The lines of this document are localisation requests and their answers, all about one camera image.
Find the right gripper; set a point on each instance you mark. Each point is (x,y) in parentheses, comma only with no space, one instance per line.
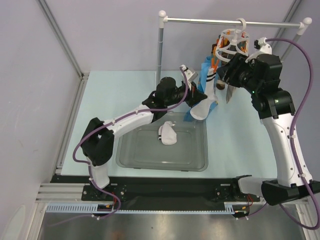
(230,72)

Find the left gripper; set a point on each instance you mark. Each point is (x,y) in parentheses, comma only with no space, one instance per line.
(194,96)

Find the grey sock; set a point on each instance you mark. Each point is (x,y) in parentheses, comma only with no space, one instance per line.
(229,93)

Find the white round peg hanger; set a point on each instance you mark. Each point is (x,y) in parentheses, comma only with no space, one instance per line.
(233,41)

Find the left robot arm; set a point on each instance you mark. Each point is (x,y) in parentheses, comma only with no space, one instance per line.
(99,137)

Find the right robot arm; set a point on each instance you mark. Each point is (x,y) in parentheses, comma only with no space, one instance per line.
(261,78)

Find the brown striped sock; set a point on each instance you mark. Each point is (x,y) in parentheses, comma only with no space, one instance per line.
(220,85)

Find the blue space-print cloth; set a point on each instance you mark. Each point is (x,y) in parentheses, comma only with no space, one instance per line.
(202,85)

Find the clear plastic bin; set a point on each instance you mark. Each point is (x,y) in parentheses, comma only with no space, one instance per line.
(141,148)

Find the white metal drying rack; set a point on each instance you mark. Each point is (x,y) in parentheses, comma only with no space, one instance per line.
(164,18)

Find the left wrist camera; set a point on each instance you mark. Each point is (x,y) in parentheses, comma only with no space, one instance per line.
(189,73)

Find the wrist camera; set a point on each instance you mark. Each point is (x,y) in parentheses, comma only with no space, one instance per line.
(262,47)
(189,73)

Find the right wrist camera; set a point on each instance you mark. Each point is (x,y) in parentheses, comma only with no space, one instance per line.
(262,47)

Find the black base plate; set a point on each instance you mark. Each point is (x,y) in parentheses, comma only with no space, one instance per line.
(163,193)

